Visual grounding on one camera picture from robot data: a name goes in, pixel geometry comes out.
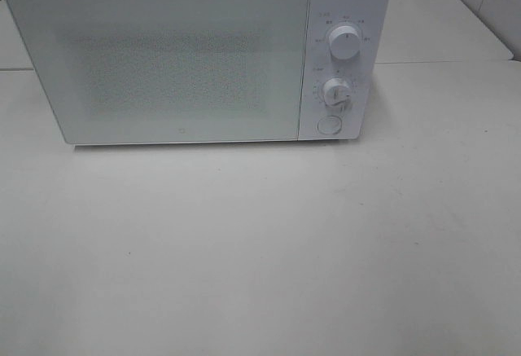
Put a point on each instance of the white microwave oven body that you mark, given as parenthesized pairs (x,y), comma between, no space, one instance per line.
(346,1)

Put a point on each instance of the white upper power knob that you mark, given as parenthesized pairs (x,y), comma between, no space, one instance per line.
(344,42)

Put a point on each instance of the white timer knob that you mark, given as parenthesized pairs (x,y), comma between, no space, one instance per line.
(336,92)

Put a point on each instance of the white microwave door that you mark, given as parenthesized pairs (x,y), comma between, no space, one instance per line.
(168,71)

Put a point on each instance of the round white door button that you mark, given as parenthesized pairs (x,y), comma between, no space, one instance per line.
(329,125)

